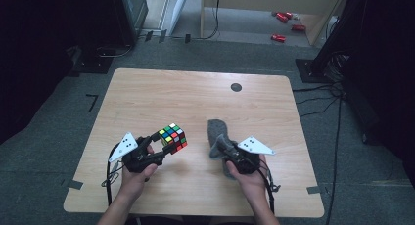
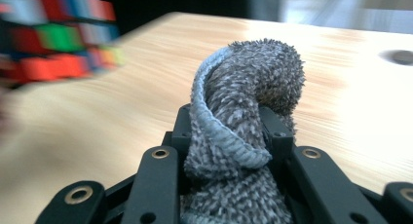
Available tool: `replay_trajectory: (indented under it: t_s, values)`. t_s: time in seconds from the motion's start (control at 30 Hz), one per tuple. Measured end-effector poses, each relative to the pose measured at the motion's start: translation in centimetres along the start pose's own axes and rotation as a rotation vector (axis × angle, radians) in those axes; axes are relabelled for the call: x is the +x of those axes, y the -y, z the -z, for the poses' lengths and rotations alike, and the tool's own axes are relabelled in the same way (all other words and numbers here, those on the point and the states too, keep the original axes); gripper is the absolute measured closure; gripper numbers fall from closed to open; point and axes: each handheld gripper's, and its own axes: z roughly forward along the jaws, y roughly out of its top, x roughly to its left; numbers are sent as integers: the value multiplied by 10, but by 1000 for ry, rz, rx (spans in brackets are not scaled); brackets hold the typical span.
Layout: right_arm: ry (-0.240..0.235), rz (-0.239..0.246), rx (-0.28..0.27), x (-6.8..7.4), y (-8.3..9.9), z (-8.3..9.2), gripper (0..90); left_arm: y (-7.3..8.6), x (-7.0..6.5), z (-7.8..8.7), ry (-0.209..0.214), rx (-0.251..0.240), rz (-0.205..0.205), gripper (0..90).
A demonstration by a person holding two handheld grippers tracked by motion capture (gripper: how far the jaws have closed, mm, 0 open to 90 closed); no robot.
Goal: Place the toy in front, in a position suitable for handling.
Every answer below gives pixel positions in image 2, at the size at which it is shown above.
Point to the round dark table grommet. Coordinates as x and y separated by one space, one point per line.
401 57

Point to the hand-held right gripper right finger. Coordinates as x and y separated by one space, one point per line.
279 139

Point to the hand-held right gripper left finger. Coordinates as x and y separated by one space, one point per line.
180 133

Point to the grey fluffy cloth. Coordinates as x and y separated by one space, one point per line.
233 87

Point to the multicoloured puzzle cube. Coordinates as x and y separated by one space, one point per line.
58 35

